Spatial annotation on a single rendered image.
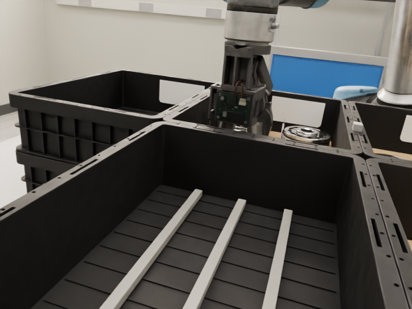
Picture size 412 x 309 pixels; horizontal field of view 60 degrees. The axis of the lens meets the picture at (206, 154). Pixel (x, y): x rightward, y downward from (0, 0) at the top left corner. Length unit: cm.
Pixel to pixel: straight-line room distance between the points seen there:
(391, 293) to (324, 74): 236
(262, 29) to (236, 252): 31
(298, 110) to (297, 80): 171
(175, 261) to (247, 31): 32
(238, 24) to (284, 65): 206
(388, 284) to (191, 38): 345
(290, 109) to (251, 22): 40
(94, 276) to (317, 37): 319
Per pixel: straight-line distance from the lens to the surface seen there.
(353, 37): 345
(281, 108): 89
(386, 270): 29
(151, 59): 382
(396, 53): 98
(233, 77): 53
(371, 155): 52
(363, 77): 261
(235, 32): 54
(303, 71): 259
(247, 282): 40
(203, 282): 37
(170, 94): 96
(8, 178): 93
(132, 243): 44
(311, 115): 89
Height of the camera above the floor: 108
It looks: 21 degrees down
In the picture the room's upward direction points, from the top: 5 degrees clockwise
